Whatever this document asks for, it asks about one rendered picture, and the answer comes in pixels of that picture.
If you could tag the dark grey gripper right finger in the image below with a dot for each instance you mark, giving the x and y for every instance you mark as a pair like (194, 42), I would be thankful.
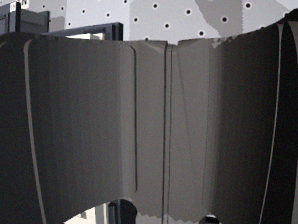
(234, 127)

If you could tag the white label with black text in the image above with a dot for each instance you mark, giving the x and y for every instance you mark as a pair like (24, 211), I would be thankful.
(24, 3)

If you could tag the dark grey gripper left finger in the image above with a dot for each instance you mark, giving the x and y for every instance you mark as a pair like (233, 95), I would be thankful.
(83, 122)

